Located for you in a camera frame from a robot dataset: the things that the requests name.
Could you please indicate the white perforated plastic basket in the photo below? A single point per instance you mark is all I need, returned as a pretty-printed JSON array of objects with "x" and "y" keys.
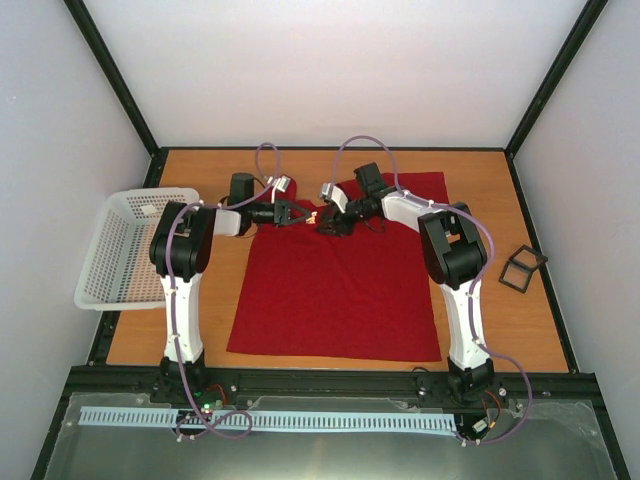
[{"x": 117, "y": 274}]

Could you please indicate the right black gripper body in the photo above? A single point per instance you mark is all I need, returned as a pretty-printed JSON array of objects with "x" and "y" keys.
[{"x": 339, "y": 221}]

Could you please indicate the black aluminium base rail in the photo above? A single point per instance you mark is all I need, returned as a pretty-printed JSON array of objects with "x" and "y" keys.
[{"x": 238, "y": 387}]

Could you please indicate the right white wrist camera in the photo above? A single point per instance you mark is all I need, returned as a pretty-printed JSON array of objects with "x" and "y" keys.
[{"x": 332, "y": 194}]

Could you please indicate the red t-shirt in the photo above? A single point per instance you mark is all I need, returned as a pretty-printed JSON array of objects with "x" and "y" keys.
[{"x": 362, "y": 296}]

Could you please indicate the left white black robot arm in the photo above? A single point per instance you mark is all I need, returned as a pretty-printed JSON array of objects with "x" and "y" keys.
[{"x": 180, "y": 251}]

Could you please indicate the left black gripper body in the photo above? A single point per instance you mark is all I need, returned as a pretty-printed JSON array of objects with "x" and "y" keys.
[{"x": 278, "y": 212}]

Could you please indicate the black clear brooch box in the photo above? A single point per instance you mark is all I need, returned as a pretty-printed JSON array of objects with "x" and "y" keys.
[{"x": 520, "y": 267}]

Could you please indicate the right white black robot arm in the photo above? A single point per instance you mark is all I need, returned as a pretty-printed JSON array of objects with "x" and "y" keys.
[{"x": 455, "y": 258}]

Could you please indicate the light blue cable duct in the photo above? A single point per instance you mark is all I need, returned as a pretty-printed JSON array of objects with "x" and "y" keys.
[{"x": 274, "y": 421}]

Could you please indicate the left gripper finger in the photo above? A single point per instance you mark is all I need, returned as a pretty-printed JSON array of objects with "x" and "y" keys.
[
  {"x": 303, "y": 219},
  {"x": 293, "y": 208}
]

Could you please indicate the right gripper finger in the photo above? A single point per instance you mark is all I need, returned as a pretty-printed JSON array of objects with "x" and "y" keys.
[
  {"x": 339, "y": 231},
  {"x": 327, "y": 214}
]

